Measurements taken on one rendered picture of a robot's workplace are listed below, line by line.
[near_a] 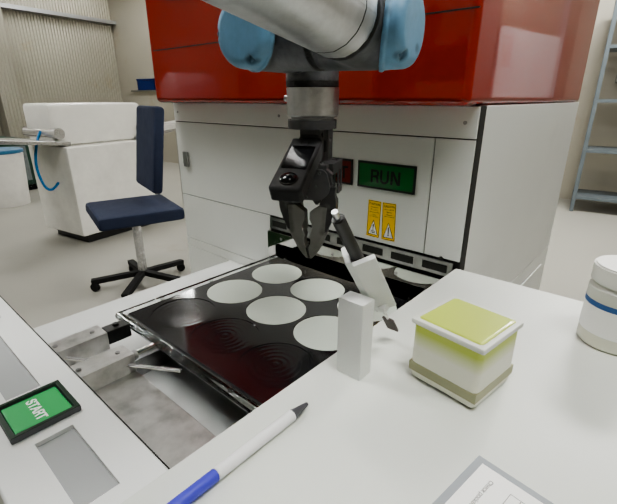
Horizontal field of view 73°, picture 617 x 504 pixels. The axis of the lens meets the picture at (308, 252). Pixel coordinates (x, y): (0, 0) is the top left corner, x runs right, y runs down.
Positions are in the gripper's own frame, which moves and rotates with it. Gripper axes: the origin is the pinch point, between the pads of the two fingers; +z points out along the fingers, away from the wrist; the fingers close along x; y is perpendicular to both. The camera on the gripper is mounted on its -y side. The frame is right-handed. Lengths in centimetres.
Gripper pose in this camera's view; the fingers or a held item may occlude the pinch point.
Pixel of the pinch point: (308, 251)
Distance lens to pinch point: 65.9
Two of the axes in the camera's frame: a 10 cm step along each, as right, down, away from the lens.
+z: 0.0, 9.4, 3.5
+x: -9.5, -1.1, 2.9
